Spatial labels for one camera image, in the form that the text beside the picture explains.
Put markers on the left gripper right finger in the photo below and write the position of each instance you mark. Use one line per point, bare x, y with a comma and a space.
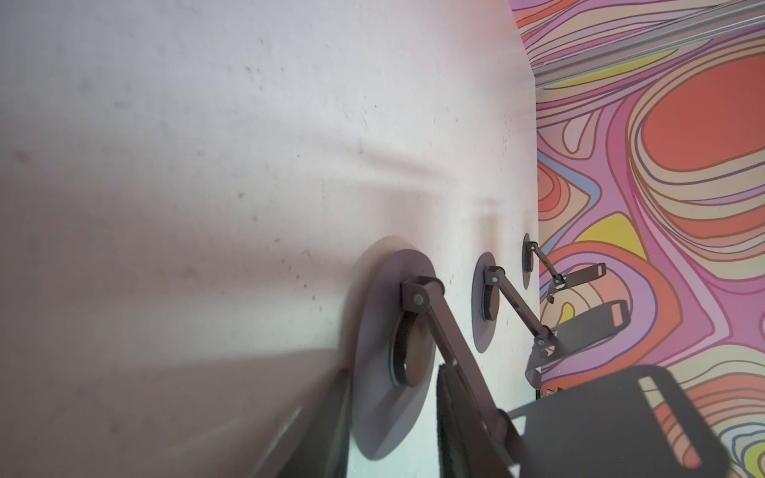
465, 448

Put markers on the dark grey phone stand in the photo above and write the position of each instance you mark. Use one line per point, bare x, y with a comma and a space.
559, 282

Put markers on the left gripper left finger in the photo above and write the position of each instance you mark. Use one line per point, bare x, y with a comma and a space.
323, 451

